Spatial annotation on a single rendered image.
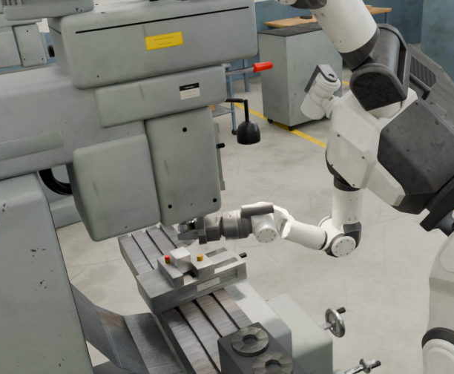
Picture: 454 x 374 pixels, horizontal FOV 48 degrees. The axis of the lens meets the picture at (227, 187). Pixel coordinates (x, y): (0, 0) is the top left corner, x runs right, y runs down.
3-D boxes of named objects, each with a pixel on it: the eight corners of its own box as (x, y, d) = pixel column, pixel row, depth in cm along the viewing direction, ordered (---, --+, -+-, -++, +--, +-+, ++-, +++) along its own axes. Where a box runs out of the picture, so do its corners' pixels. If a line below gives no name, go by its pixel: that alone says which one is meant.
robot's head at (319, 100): (334, 121, 137) (310, 100, 140) (351, 91, 130) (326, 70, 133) (319, 128, 133) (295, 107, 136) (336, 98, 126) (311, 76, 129)
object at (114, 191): (138, 193, 156) (122, 110, 145) (163, 225, 136) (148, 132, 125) (76, 209, 149) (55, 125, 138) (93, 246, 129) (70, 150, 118)
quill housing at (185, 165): (199, 188, 162) (186, 89, 149) (226, 213, 145) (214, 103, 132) (141, 204, 156) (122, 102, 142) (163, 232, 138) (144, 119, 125)
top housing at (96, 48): (219, 46, 152) (214, -13, 145) (262, 57, 130) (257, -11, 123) (58, 74, 135) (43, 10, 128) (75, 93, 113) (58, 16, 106)
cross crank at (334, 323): (334, 322, 206) (334, 298, 201) (353, 339, 196) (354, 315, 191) (301, 336, 200) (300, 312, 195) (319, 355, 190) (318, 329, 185)
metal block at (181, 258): (185, 261, 175) (183, 246, 173) (193, 268, 170) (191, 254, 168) (171, 266, 173) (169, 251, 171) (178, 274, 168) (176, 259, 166)
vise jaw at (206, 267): (196, 254, 182) (194, 244, 180) (215, 273, 170) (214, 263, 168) (180, 259, 180) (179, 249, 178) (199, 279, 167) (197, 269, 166)
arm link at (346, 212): (350, 231, 171) (354, 172, 160) (366, 253, 160) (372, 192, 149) (317, 236, 169) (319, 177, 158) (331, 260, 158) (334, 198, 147)
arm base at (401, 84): (412, 64, 117) (361, 68, 121) (409, 18, 107) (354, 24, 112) (408, 113, 109) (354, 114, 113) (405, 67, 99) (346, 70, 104)
